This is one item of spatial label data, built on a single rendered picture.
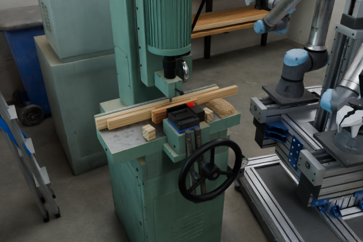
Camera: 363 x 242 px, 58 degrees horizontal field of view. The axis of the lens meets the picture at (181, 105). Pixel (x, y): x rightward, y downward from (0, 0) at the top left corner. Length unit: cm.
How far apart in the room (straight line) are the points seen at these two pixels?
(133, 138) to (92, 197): 113
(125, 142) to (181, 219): 56
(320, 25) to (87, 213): 177
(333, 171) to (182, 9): 89
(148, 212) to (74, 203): 94
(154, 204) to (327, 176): 75
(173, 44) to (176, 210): 79
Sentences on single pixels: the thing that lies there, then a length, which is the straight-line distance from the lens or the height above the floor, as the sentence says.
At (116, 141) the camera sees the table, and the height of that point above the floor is 90.
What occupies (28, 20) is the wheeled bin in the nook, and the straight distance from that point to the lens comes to 292.
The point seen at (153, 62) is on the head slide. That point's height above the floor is 111.
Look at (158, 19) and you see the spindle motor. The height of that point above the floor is 134.
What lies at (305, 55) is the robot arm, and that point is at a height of 105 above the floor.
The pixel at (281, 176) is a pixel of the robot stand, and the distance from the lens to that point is 225.
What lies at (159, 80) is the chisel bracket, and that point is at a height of 105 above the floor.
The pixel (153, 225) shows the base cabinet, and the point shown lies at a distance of 162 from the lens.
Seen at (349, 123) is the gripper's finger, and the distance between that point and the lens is 88.
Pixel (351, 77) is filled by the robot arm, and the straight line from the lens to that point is 121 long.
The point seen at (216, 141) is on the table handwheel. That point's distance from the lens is 121.
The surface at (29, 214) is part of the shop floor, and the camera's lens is 243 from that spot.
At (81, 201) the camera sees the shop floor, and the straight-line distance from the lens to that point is 239.
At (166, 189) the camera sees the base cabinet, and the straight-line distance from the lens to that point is 150.
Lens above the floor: 167
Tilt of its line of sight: 30 degrees down
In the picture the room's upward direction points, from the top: straight up
